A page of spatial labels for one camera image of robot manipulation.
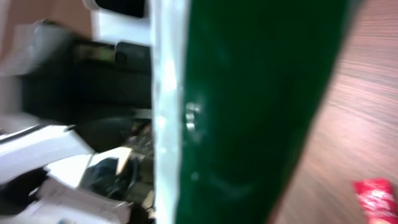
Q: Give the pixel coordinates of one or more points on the green 3M gloves packet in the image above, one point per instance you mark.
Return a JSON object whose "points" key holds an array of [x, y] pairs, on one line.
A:
{"points": [[235, 90]]}

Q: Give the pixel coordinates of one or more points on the red sachet pack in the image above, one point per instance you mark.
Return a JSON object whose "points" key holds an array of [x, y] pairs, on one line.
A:
{"points": [[377, 199]]}

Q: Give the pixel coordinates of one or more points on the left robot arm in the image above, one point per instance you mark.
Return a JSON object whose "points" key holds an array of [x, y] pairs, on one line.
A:
{"points": [[76, 116]]}

